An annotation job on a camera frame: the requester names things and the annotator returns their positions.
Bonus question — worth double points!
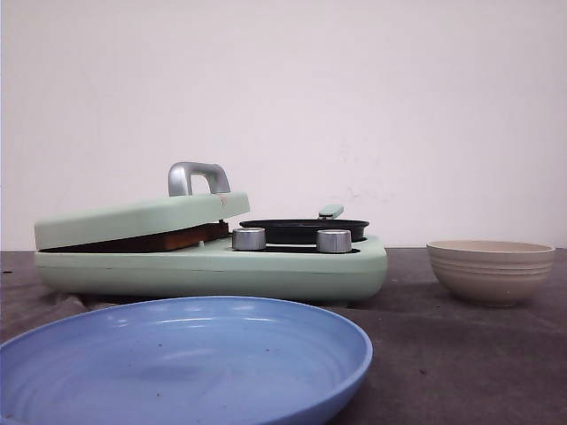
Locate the white bread slice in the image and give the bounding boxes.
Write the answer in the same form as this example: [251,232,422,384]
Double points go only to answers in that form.
[41,220,229,253]

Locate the mint green hinged lid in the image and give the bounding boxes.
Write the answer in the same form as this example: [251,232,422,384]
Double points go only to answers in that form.
[35,162,250,251]

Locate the beige ribbed bowl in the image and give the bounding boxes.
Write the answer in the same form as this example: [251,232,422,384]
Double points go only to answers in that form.
[427,240,555,306]

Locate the mint green breakfast maker base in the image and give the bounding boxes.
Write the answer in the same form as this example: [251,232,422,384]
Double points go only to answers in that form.
[35,236,387,303]

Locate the black round frying pan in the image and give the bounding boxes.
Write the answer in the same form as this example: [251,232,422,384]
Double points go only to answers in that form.
[240,204,369,244]

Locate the left silver control knob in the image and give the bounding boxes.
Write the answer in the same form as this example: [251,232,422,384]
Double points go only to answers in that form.
[231,228,266,251]

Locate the silver control knob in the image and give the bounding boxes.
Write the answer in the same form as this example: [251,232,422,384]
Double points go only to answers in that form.
[231,228,266,251]
[316,229,352,254]

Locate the right silver control knob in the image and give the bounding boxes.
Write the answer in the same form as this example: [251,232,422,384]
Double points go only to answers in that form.
[316,229,352,254]

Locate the blue round plate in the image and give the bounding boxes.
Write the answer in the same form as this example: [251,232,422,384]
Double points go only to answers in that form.
[1,297,373,424]

